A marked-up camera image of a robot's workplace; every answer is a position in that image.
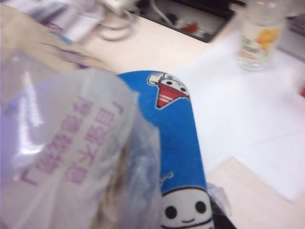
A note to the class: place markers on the clear plastic tissue packet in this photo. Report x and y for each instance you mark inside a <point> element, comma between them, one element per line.
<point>71,148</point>

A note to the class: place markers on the blue patterned pencil case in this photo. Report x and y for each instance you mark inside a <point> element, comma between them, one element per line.
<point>176,133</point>

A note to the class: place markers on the clear C100 drink bottle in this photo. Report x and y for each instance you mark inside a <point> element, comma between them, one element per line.
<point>258,40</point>

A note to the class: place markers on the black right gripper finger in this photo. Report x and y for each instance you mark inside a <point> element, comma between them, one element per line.
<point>221,219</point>

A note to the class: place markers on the white paper sheet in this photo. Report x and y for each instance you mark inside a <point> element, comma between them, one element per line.
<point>238,114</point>

